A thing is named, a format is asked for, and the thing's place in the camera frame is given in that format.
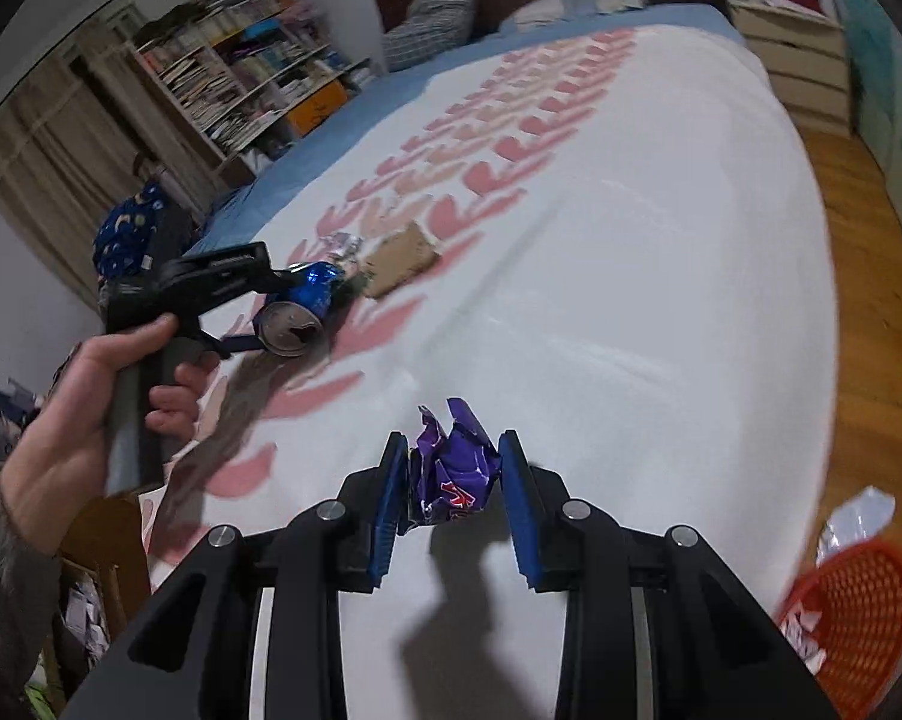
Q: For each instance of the purple wrapper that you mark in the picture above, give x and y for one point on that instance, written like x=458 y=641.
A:
x=455 y=472

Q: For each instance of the person's left hand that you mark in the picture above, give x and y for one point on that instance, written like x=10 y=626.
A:
x=69 y=420

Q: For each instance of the white leaf-print blanket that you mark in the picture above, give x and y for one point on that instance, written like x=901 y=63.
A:
x=608 y=277

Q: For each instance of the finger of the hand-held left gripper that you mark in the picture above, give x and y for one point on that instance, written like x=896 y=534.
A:
x=218 y=274
x=233 y=345

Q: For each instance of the white bookshelf with books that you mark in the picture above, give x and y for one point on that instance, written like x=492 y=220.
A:
x=248 y=67

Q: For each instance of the beige curtain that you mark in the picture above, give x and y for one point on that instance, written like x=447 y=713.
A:
x=69 y=150

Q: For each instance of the orange storage box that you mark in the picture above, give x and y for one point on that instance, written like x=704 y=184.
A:
x=316 y=111

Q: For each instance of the brown cardboard piece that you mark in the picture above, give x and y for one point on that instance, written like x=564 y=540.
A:
x=402 y=259

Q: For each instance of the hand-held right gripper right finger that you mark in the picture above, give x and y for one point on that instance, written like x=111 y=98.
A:
x=518 y=510

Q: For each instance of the wooden chair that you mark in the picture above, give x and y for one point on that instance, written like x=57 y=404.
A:
x=151 y=172

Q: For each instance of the light wooden nightstand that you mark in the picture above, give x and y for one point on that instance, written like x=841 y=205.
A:
x=796 y=60

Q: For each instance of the silver foil wrapper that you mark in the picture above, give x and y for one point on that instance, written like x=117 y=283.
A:
x=344 y=246

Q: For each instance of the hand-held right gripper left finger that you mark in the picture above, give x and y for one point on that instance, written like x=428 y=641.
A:
x=387 y=510

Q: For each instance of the blue star-print blanket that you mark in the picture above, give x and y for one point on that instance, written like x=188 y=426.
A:
x=129 y=236

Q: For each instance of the checked grey pillow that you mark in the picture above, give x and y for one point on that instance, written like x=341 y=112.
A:
x=432 y=19

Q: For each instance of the blue drink can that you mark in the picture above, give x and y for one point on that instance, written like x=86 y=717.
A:
x=301 y=307

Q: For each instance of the person's left forearm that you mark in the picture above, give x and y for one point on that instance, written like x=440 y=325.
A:
x=9 y=585

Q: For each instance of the white pillow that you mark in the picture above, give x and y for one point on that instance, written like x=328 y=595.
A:
x=578 y=4

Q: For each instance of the orange plastic basket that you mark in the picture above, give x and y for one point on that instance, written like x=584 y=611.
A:
x=863 y=615

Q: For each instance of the blue bed sheet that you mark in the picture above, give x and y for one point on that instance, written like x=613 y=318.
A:
x=331 y=150

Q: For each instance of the red and white wrapper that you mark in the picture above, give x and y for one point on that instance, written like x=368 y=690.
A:
x=805 y=634

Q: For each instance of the wooden side table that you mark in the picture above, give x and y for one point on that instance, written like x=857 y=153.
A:
x=106 y=547

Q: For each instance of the white plastic bag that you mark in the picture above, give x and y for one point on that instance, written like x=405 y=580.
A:
x=859 y=521

